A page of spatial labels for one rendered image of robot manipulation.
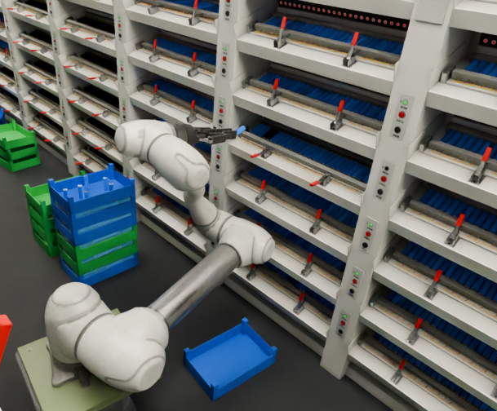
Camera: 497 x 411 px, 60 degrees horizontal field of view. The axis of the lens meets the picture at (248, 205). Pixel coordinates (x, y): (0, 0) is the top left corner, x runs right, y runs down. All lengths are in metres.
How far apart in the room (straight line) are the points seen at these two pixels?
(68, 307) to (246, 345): 0.81
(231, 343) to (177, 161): 0.96
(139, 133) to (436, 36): 0.78
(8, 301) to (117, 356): 1.01
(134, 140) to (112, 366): 0.59
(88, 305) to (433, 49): 1.13
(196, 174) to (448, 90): 0.67
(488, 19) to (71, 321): 1.28
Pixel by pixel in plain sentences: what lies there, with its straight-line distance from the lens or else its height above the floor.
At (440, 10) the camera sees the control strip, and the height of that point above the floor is 1.31.
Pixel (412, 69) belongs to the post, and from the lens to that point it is 1.23.
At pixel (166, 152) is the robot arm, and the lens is 1.14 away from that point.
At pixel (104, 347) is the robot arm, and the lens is 1.26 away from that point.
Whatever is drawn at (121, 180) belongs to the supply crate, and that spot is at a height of 0.42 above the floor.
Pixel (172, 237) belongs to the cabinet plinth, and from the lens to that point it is 2.33.
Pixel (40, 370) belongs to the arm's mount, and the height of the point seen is 0.23.
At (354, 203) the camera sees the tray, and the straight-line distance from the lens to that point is 1.40.
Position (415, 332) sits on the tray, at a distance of 1.52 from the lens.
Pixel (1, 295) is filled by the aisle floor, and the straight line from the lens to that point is 2.20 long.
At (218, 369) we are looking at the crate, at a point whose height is 0.00.
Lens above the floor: 1.38
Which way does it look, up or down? 30 degrees down
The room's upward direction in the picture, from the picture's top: 6 degrees clockwise
